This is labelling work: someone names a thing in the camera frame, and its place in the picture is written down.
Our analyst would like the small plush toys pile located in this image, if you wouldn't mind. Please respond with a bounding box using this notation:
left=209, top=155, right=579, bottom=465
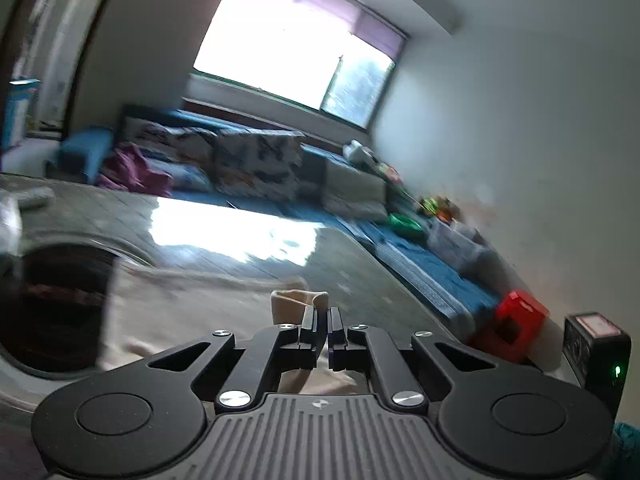
left=419, top=196, right=460, bottom=224

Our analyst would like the magenta crumpled garment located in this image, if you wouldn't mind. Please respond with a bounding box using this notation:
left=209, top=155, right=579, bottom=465
left=96, top=143, right=174, bottom=197

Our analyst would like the clear plastic storage box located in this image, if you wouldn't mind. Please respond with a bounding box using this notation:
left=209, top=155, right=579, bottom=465
left=426, top=220, right=495, bottom=278

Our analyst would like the upright butterfly print cushion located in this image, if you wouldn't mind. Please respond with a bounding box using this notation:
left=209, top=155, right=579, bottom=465
left=214, top=128, right=304, bottom=202

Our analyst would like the window with green frame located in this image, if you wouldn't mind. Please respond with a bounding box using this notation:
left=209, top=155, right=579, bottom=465
left=193, top=0, right=407, bottom=129

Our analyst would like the green plastic bowl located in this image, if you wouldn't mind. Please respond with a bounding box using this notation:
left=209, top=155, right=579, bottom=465
left=388, top=212, right=425, bottom=240

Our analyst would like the cream long-sleeve shirt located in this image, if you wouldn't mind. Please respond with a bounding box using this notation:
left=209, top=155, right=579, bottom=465
left=96, top=263, right=371, bottom=396

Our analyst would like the pink white tissue pack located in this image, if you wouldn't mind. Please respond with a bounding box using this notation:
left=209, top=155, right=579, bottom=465
left=0, top=190, right=22, bottom=259

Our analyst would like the red plastic stool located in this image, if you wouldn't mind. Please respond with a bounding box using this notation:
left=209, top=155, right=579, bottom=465
left=469, top=290, right=549, bottom=363

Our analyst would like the grey remote control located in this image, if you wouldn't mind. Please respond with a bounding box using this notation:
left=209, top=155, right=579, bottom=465
left=12, top=186, right=55, bottom=210

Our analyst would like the flat butterfly print cushion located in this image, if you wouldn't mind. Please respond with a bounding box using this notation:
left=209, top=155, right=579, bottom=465
left=122, top=117, right=217, bottom=193

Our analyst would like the blue corner sofa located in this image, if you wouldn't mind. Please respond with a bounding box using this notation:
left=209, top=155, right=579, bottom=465
left=46, top=104, right=500, bottom=339

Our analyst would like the light blue small cabinet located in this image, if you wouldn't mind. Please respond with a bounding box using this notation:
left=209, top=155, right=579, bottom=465
left=1, top=79, right=40, bottom=152

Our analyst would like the right teal jacket forearm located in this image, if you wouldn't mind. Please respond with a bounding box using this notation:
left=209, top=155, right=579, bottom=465
left=597, top=422, right=640, bottom=480

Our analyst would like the panda plush toy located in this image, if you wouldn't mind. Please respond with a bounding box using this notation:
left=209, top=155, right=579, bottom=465
left=343, top=140, right=378, bottom=167

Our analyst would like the round black stove inset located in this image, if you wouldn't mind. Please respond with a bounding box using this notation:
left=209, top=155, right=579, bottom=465
left=1, top=243, right=149, bottom=380

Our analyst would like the grey square cushion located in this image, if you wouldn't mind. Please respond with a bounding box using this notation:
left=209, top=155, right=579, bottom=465
left=321, top=160, right=387, bottom=221

